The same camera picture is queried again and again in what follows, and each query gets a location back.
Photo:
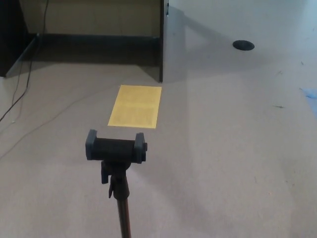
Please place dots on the black tripod with phone clamp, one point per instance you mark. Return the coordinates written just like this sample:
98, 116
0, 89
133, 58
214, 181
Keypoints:
114, 149

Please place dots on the yellow paper sheet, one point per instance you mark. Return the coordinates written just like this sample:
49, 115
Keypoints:
135, 106

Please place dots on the dark wooden desk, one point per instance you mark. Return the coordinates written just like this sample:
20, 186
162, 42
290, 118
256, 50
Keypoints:
99, 41

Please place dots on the small black hanging plug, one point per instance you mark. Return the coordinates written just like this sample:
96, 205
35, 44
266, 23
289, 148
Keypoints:
168, 10

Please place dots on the black round floor cover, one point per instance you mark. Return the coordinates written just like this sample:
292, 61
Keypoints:
243, 45

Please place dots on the blue plastic scrap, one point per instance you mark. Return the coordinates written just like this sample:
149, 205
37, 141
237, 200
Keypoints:
311, 92

